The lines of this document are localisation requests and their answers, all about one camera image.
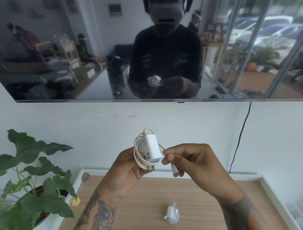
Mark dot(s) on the person's right thumb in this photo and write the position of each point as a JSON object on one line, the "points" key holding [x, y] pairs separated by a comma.
{"points": [[171, 159]]}

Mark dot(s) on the small white charger adapter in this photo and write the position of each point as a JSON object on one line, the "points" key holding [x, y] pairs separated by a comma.
{"points": [[170, 212]]}

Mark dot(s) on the black wall-mounted television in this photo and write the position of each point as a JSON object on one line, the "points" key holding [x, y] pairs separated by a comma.
{"points": [[71, 47]]}

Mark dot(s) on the small brown object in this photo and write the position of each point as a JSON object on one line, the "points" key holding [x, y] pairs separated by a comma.
{"points": [[85, 176]]}

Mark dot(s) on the person's left thumb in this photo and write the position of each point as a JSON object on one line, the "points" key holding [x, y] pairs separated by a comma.
{"points": [[129, 156]]}

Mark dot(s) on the person's right forearm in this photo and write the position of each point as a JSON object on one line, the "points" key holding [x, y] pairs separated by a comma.
{"points": [[246, 213]]}

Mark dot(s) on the small yellow round object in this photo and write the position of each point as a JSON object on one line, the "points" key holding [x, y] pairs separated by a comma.
{"points": [[76, 201]]}

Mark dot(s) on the green leafy plant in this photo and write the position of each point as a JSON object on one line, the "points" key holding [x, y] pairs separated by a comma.
{"points": [[30, 147]]}

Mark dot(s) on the marked white charger adapter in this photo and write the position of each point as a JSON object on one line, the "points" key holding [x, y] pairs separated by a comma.
{"points": [[152, 147]]}

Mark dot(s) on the person's left hand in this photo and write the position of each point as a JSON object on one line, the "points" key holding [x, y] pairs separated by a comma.
{"points": [[120, 173]]}

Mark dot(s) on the person's right hand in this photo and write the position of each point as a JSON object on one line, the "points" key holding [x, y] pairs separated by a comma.
{"points": [[203, 168]]}

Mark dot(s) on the person's left forearm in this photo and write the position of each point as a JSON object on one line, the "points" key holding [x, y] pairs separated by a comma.
{"points": [[100, 210]]}

